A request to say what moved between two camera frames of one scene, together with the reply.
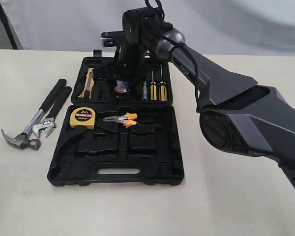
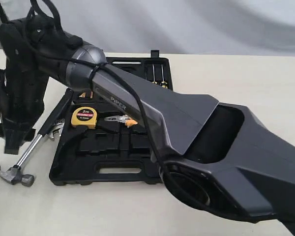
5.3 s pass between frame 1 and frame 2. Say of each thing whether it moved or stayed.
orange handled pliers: stayed
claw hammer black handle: moved
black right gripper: moved
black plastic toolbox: stayed
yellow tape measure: stayed
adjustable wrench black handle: moved
